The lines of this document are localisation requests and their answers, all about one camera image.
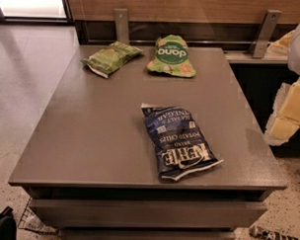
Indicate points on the green rice chip bag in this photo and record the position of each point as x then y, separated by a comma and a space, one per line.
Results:
171, 57

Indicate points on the power strip on floor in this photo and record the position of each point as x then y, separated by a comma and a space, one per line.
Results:
263, 234

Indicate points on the left metal wall bracket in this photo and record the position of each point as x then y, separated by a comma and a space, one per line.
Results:
121, 25

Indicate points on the green Kettle chip bag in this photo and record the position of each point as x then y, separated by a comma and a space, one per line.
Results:
110, 58

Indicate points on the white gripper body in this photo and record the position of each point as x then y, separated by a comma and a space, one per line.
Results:
278, 105

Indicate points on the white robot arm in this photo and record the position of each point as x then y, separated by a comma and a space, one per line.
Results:
284, 120

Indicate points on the black bag on floor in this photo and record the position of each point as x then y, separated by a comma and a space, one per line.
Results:
8, 228

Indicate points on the wire basket on floor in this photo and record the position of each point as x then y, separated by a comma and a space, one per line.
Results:
30, 222

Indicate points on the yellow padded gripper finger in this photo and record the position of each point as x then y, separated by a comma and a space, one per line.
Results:
293, 110

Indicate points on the grey drawer cabinet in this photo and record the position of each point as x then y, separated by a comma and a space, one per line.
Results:
90, 166

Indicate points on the blue Kettle chip bag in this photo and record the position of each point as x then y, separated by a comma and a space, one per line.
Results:
180, 146

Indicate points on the right metal wall bracket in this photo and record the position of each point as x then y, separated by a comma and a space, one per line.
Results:
260, 44

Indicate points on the metal wall bracket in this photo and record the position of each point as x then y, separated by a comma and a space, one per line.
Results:
260, 44
121, 25

